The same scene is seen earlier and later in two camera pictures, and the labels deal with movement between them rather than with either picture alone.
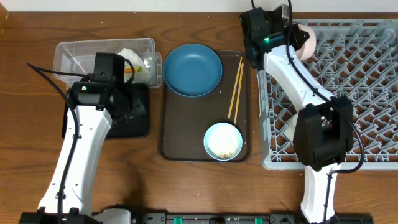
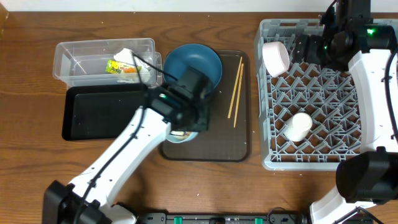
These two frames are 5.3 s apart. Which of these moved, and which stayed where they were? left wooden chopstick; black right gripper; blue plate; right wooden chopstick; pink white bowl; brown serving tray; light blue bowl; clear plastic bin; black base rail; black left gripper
Moved: pink white bowl; black right gripper; light blue bowl; black left gripper
Stayed: brown serving tray; right wooden chopstick; clear plastic bin; left wooden chopstick; blue plate; black base rail
